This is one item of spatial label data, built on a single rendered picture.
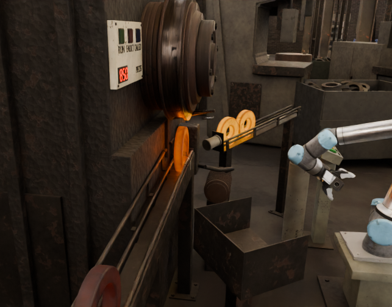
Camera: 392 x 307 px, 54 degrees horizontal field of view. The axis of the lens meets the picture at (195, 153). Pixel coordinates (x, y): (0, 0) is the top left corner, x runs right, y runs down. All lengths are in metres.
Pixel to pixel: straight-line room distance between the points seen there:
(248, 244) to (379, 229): 0.63
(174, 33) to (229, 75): 2.96
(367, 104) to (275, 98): 0.94
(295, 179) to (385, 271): 0.72
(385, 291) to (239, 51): 2.93
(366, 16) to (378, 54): 5.12
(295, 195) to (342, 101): 1.51
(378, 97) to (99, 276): 3.27
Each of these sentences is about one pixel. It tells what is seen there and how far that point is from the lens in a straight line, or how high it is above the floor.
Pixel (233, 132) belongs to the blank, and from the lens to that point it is 2.07.
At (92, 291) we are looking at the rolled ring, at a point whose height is 0.77.
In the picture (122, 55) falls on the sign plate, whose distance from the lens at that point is 1.12.
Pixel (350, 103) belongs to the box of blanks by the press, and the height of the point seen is 0.64.
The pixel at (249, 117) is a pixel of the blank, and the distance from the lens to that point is 2.16.
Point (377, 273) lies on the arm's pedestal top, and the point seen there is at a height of 0.30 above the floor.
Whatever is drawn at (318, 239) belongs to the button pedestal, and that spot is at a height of 0.03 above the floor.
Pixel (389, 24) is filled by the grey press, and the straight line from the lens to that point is 5.27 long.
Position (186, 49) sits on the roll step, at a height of 1.16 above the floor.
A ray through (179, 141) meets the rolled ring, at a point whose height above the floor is 0.81.
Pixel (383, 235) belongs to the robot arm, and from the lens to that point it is 1.67.
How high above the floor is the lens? 1.22
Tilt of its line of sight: 18 degrees down
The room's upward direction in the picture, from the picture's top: 1 degrees clockwise
